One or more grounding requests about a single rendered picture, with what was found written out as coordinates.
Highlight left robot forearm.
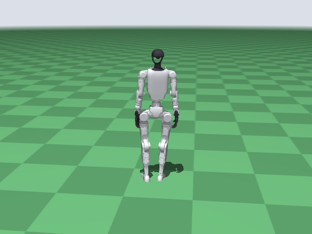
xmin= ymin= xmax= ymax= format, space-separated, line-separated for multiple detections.
xmin=135 ymin=90 xmax=143 ymax=114

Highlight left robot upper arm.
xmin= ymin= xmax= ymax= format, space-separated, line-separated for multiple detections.
xmin=137 ymin=70 xmax=148 ymax=97

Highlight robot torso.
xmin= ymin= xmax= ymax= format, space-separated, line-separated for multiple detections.
xmin=146 ymin=67 xmax=169 ymax=119

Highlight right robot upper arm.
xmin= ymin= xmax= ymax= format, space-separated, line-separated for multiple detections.
xmin=168 ymin=70 xmax=177 ymax=97

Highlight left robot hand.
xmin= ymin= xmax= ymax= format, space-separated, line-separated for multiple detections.
xmin=135 ymin=111 xmax=140 ymax=128

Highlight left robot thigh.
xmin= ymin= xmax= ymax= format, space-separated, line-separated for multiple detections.
xmin=139 ymin=109 xmax=151 ymax=151

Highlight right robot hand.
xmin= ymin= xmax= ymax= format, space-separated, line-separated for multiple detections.
xmin=172 ymin=111 xmax=179 ymax=128

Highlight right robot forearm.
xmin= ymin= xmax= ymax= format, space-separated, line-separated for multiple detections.
xmin=172 ymin=90 xmax=179 ymax=114

